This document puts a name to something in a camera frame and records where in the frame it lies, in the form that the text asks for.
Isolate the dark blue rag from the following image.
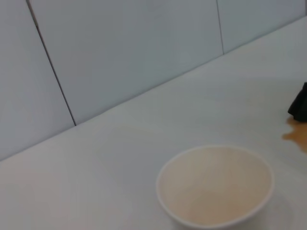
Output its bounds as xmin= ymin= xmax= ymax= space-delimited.
xmin=287 ymin=81 xmax=307 ymax=123

